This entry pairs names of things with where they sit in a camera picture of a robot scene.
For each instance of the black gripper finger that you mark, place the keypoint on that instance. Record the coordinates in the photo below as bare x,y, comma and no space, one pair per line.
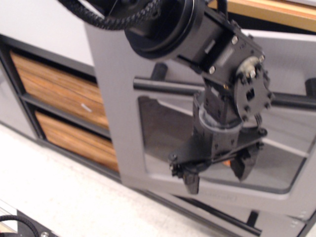
244,162
191,181

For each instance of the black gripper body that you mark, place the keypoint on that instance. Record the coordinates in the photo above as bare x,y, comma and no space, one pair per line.
210,145

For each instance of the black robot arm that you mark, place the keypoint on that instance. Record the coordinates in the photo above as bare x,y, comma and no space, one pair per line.
227,114

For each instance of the grey toy kitchen cabinet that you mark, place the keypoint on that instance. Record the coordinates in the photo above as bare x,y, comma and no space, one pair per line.
183,104

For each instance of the lower wooden drawer front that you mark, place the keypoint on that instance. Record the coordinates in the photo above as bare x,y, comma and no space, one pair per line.
78,141

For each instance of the wooden drawer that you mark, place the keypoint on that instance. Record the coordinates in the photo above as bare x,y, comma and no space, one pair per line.
78,141
67,92

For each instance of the wooden countertop edge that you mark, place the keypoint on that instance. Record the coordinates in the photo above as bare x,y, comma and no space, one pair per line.
283,12

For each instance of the upper wooden drawer front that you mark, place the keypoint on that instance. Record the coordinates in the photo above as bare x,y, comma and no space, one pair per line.
67,92

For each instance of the black oven door handle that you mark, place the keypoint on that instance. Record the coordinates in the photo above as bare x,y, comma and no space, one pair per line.
156,82

